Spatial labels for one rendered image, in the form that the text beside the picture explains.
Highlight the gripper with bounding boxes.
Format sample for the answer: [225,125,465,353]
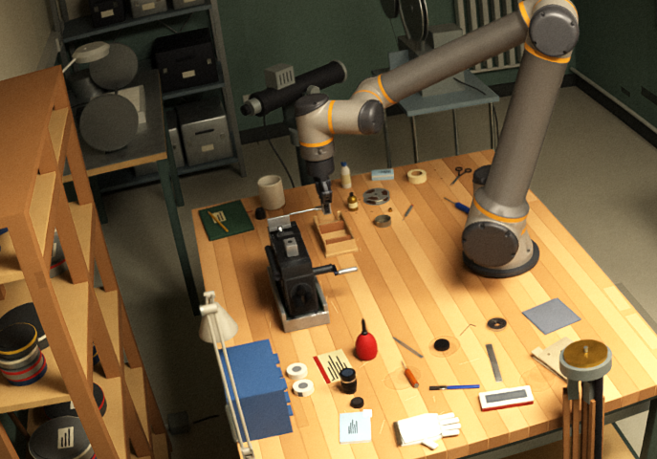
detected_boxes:
[300,156,337,217]

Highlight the wooden parts tray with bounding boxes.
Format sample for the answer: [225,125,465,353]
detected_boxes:
[312,210,360,258]

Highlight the silver black crank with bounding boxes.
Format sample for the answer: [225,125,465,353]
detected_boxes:
[312,263,359,278]

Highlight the grey film reel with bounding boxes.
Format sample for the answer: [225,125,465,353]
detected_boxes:
[361,186,392,207]

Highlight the beige cup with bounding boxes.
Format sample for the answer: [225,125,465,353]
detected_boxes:
[256,174,287,211]

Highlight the green cutting mat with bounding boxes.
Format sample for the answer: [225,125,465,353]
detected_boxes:
[198,199,255,242]

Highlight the black tube projector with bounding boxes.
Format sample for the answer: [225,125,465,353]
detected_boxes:
[239,59,349,118]

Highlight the grey storage box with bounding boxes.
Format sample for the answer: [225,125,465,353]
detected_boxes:
[177,105,233,168]

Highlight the red blower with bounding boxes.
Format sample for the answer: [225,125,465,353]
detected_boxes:
[354,317,379,362]

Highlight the grey table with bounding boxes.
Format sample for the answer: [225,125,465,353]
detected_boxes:
[386,67,502,165]

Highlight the red edged paper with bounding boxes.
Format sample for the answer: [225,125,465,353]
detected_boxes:
[312,348,355,385]

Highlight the white desk lamp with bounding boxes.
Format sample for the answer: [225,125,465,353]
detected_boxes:
[198,290,255,459]

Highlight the grey tweezers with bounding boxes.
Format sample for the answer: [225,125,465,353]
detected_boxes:
[391,335,425,360]

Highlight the grey metal shelf unit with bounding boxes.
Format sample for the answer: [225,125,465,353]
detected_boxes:
[46,0,248,180]

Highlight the grey film projector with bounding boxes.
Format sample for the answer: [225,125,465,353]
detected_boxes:
[379,0,467,98]

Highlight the black storage box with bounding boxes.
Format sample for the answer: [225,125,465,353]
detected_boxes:
[152,34,221,94]

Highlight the blue box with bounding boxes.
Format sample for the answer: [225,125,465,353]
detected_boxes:
[218,338,295,443]

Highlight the white radiator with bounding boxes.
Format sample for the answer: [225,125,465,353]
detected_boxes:
[454,0,528,74]

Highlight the grey film can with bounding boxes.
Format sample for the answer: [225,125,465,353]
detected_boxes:
[87,42,140,92]
[77,93,141,154]

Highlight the steel ruler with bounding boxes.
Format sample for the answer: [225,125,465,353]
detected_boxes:
[484,342,504,383]

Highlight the white glove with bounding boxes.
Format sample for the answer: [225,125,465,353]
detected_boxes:
[392,411,463,451]

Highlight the grey sheet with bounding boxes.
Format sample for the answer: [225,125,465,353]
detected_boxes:
[521,296,582,336]

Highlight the small black floor box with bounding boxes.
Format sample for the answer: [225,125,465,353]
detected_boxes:
[166,409,192,435]

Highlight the white red flat box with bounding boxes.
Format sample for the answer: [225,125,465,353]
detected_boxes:
[477,383,536,412]

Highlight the beige cards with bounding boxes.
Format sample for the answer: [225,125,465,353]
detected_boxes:
[530,336,574,381]

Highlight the white round lamp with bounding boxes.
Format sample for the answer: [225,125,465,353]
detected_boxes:
[62,40,112,74]

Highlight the wooden tripod with brass head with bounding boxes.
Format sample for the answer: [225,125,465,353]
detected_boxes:
[558,338,614,459]

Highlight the wooden shelf unit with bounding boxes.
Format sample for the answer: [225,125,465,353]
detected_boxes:
[0,65,172,459]

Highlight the black labelled film can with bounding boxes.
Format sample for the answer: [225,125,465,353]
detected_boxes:
[28,415,96,459]

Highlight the black cine camera body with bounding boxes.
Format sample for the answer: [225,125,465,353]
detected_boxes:
[264,225,329,319]

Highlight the grey camera cradle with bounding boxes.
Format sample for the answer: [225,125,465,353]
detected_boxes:
[273,280,331,334]

